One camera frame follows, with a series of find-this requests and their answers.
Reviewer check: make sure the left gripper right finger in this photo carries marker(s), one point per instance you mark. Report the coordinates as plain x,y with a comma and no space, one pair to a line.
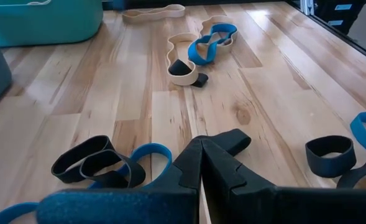
263,205

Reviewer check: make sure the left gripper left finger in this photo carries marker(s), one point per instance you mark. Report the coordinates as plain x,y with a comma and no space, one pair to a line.
123,205

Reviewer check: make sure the large wide blue rubber band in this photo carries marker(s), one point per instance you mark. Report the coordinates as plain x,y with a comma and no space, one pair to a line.
164,152

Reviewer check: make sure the long black rubber band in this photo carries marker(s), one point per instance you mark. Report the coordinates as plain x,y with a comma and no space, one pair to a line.
356,175

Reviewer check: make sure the tan rubber band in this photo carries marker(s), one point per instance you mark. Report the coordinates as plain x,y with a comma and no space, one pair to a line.
182,80
39,3
207,23
170,12

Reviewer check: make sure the small black rubber band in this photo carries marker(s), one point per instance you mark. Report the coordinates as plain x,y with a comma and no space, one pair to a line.
64,174
328,166
136,175
178,68

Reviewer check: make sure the teal green plastic basket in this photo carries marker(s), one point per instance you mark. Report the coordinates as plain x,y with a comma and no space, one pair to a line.
46,25

